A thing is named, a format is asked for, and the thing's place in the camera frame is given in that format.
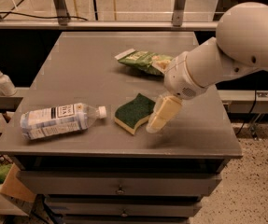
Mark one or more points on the grey drawer cabinet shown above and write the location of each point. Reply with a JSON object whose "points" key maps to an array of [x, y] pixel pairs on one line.
{"points": [[121, 170]]}

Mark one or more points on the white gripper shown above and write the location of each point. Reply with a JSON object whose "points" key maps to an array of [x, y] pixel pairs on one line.
{"points": [[179, 76]]}

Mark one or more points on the green chip bag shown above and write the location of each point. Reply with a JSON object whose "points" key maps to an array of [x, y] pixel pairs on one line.
{"points": [[147, 61]]}

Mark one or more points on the grey metal railing frame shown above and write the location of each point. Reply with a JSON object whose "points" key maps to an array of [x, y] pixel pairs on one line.
{"points": [[157, 15]]}

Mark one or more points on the green and yellow sponge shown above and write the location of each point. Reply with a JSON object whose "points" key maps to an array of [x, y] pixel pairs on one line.
{"points": [[134, 113]]}

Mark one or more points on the white pump dispenser bottle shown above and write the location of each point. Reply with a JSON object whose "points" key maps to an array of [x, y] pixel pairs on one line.
{"points": [[6, 85]]}

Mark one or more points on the blue label plastic bottle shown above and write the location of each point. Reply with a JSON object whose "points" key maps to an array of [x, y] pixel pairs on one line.
{"points": [[58, 120]]}

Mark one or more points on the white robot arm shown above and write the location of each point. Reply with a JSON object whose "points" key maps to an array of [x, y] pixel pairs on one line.
{"points": [[239, 48]]}

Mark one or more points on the cardboard box with items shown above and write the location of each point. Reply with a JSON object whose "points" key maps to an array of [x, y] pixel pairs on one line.
{"points": [[15, 198]]}

